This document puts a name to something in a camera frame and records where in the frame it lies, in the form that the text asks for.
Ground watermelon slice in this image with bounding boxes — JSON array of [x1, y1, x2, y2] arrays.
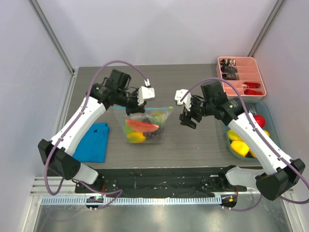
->
[[126, 119, 159, 132]]

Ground green starfruit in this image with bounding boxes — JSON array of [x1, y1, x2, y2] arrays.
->
[[124, 125, 134, 134]]

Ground orange green mango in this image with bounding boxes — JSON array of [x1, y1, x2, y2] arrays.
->
[[126, 131, 147, 143]]

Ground purple grape bunch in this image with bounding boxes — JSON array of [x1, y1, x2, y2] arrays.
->
[[142, 118, 164, 142]]

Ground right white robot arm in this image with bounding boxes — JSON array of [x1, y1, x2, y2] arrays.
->
[[174, 78, 309, 201]]

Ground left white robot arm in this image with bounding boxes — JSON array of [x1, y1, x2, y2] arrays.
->
[[38, 69, 154, 193]]

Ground yellow bell pepper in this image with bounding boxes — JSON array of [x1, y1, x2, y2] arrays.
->
[[227, 130, 243, 142]]

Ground black parts in tray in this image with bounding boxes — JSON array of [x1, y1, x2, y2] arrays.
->
[[219, 58, 237, 81]]

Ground red clips in tray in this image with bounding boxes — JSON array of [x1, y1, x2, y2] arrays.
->
[[242, 82, 263, 96]]

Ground pink compartment tray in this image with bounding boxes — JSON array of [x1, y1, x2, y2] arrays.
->
[[216, 57, 267, 99]]

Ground blue folded cloth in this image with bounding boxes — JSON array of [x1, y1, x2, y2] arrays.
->
[[73, 122, 110, 163]]

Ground blue fruit bin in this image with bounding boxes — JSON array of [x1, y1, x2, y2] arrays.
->
[[225, 97, 281, 162]]

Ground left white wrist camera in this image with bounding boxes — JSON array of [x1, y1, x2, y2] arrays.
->
[[138, 79, 155, 106]]

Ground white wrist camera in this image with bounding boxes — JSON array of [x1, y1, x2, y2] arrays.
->
[[174, 89, 192, 111], [138, 79, 155, 106]]

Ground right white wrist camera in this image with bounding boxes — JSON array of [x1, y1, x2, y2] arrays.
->
[[174, 89, 192, 111]]

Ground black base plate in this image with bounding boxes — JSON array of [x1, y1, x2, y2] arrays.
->
[[74, 166, 248, 194]]

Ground white slotted cable duct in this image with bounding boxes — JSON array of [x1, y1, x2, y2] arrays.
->
[[41, 195, 222, 205]]

